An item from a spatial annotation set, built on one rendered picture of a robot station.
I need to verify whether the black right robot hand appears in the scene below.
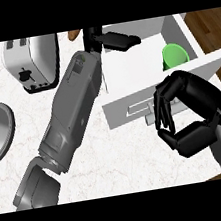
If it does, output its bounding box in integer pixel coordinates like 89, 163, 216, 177
146, 63, 221, 163

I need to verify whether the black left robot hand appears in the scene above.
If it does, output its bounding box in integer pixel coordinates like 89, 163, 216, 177
80, 19, 143, 59

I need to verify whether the white drawer front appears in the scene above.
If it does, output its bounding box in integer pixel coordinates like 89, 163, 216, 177
95, 46, 221, 132

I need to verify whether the green cup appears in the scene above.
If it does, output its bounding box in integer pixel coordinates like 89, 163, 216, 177
158, 40, 192, 73

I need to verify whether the brown rounded object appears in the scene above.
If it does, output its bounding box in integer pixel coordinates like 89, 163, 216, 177
66, 28, 83, 42

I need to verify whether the white drawer handle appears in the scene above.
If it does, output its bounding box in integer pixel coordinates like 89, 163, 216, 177
142, 99, 193, 127

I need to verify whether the white silver toaster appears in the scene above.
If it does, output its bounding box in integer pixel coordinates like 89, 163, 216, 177
0, 32, 68, 98

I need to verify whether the white open drawer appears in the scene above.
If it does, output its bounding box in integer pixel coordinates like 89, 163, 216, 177
94, 11, 204, 97

